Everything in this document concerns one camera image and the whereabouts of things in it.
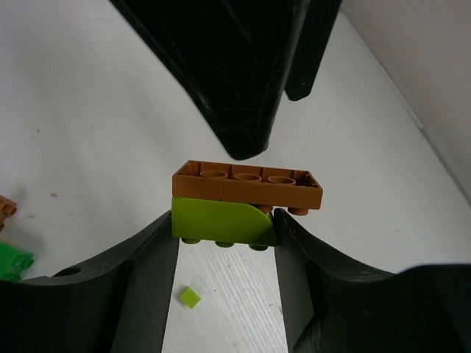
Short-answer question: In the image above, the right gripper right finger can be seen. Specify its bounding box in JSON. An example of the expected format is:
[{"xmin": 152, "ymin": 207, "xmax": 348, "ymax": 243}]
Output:
[{"xmin": 274, "ymin": 209, "xmax": 470, "ymax": 352}]

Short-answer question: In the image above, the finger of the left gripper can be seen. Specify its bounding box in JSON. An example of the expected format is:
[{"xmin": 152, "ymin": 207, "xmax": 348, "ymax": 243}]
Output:
[
  {"xmin": 114, "ymin": 0, "xmax": 305, "ymax": 160},
  {"xmin": 285, "ymin": 0, "xmax": 342, "ymax": 101}
]

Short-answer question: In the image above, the lime curved lego brick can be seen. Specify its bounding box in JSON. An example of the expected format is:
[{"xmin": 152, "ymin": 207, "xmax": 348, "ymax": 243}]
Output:
[{"xmin": 171, "ymin": 197, "xmax": 277, "ymax": 251}]

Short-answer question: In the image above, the small lime lego stud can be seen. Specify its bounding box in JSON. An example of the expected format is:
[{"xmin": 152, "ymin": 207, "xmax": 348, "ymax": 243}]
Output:
[{"xmin": 179, "ymin": 287, "xmax": 201, "ymax": 309}]

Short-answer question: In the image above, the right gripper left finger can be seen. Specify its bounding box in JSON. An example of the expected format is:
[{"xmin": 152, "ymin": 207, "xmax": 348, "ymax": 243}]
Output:
[{"xmin": 1, "ymin": 213, "xmax": 180, "ymax": 352}]

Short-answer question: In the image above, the green red lego cluster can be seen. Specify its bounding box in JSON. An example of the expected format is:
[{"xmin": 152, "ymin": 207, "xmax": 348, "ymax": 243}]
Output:
[{"xmin": 1, "ymin": 196, "xmax": 35, "ymax": 282}]

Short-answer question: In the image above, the brown lego brick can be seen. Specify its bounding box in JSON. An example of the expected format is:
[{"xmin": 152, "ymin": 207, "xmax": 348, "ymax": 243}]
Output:
[{"xmin": 172, "ymin": 160, "xmax": 323, "ymax": 215}]

